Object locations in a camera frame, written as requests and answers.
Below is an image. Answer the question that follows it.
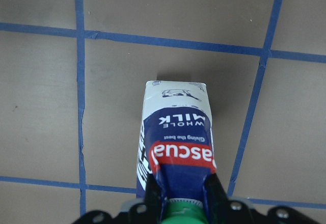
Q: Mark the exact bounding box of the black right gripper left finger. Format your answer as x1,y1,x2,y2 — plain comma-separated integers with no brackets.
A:
144,174,165,223

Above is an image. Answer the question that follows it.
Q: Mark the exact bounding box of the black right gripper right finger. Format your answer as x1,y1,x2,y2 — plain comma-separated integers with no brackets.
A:
203,174,228,223

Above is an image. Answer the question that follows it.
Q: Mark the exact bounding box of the blue white milk carton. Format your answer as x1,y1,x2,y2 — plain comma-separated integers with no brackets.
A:
135,80,218,224

